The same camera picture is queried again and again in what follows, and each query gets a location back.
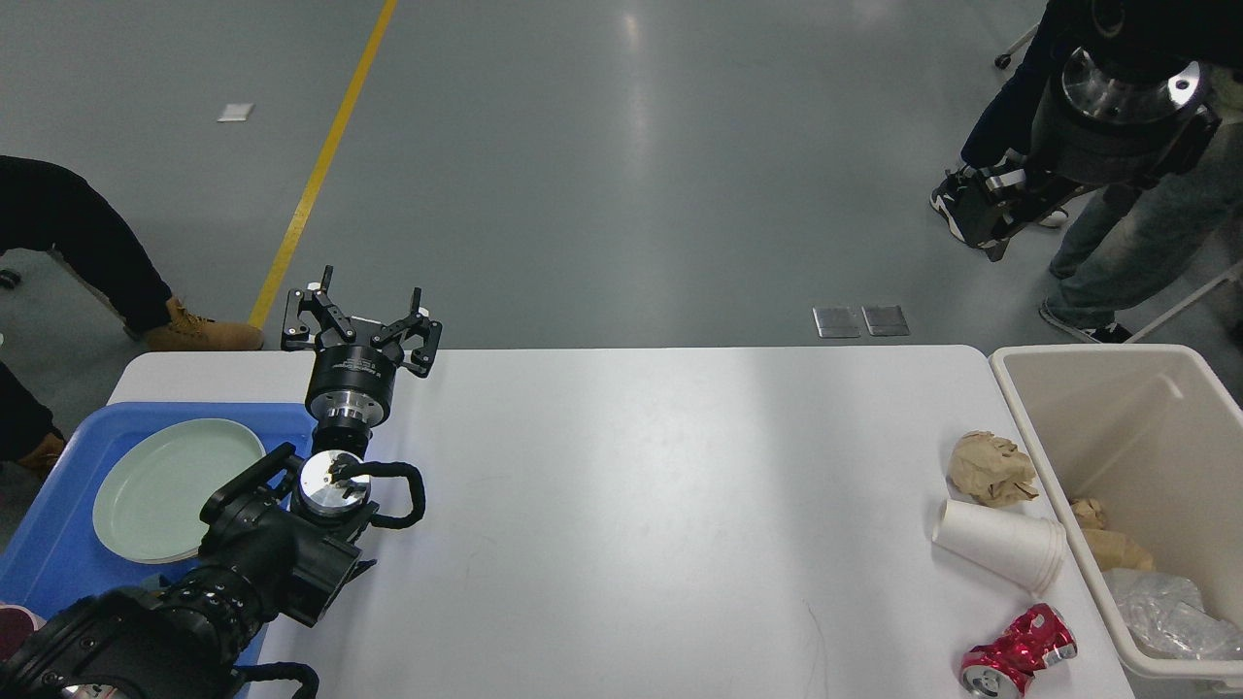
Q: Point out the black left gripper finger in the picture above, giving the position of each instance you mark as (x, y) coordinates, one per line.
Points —
(410, 342)
(312, 321)

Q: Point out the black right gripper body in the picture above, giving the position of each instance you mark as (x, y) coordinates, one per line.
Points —
(1102, 121)

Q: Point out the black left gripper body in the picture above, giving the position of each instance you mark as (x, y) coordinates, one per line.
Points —
(351, 380)

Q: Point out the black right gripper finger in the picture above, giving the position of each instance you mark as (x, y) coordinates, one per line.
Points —
(1001, 201)

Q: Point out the green plate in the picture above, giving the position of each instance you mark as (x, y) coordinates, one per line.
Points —
(147, 509)

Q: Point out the brown paper bag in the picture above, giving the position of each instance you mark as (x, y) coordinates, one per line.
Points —
(1112, 549)

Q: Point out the foil ball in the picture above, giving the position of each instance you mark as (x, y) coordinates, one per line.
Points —
(1166, 614)

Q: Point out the crushed red can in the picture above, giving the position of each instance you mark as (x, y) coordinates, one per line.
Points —
(1036, 640)

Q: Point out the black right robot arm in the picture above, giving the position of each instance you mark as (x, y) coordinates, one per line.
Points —
(1206, 31)

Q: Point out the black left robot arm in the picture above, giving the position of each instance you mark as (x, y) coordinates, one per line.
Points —
(281, 537)

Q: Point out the person in black sneakers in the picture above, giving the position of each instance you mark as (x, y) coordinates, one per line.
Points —
(1004, 127)

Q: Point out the person in grey jeans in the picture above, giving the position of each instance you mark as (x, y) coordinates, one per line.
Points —
(1127, 245)

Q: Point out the clear floor plate right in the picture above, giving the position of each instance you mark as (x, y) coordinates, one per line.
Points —
(885, 321)

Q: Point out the white floor tag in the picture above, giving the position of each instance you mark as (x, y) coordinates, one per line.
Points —
(235, 113)

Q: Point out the crumpled brown paper ball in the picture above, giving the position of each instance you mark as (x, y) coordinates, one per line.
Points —
(992, 470)

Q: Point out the person in tan boots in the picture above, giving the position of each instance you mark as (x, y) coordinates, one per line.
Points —
(46, 207)

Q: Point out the beige plastic bin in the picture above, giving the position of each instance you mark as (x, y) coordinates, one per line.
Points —
(1150, 432)

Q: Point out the blue plastic tray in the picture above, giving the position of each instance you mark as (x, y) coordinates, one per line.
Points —
(55, 557)

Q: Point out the paper wad in bin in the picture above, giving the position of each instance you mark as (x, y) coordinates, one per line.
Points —
(1089, 513)

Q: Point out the stacked white paper cups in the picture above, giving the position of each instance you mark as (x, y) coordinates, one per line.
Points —
(1024, 550)

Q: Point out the pink mug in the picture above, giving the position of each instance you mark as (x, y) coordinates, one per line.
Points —
(17, 623)

